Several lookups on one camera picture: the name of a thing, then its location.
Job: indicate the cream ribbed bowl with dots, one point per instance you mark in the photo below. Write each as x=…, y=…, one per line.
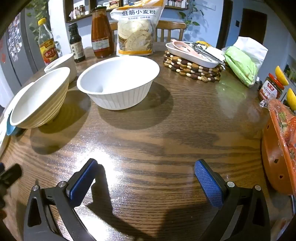
x=39, y=102

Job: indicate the grey refrigerator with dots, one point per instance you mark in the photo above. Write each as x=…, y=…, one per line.
x=27, y=58

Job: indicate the green packet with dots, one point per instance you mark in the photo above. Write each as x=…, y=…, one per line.
x=241, y=64

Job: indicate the flour bag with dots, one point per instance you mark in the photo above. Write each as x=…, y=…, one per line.
x=136, y=30

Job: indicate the group of fridge magnets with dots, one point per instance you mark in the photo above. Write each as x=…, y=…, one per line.
x=13, y=39

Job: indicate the white plastic bag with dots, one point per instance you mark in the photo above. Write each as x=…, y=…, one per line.
x=252, y=47

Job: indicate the dark wooden door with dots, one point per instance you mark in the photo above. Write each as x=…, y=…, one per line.
x=252, y=25

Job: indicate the small white bowl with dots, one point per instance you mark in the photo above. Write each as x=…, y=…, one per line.
x=67, y=63

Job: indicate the green hanging plant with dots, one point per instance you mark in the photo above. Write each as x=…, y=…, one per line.
x=37, y=14

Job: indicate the blue plate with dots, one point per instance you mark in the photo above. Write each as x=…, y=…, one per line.
x=12, y=131

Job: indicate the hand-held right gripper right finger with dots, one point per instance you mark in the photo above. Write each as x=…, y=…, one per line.
x=208, y=183

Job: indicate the yellow-capped vinegar bottle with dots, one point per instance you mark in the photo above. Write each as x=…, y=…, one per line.
x=47, y=46

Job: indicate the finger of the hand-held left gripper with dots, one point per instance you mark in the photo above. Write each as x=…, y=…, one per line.
x=11, y=174

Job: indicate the metal tongs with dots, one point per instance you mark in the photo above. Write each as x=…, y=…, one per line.
x=205, y=54

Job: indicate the group of spice jars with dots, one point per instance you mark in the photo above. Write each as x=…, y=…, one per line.
x=79, y=11

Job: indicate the large white ribbed bowl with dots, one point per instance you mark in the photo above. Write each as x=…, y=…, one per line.
x=120, y=74

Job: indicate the yellow plastic piece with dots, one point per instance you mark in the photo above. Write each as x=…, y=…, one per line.
x=281, y=75
x=291, y=98

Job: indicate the wooden bead trivet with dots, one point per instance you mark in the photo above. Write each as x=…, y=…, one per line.
x=192, y=70

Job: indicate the dark soy sauce bottle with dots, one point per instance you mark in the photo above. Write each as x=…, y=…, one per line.
x=76, y=46

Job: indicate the white rectangular tray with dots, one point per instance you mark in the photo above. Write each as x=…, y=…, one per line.
x=178, y=54

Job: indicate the red sauce jar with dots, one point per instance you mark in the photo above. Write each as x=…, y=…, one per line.
x=101, y=34

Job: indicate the plastic-wrapped vegetables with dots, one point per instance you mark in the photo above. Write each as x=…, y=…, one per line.
x=285, y=122

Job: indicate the pink spoon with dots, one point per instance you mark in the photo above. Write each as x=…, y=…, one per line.
x=182, y=46

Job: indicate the yellow packet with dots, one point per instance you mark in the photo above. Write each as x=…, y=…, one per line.
x=201, y=43

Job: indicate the wooden chair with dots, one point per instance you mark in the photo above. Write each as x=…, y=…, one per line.
x=171, y=25

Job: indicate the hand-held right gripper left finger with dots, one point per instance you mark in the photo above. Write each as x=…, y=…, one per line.
x=83, y=178

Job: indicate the orange colander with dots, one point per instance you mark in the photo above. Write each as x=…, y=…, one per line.
x=275, y=162

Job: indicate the green climbing plant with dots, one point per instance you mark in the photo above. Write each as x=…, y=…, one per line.
x=192, y=16

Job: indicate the chili sauce jar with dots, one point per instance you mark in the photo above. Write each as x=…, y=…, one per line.
x=271, y=89

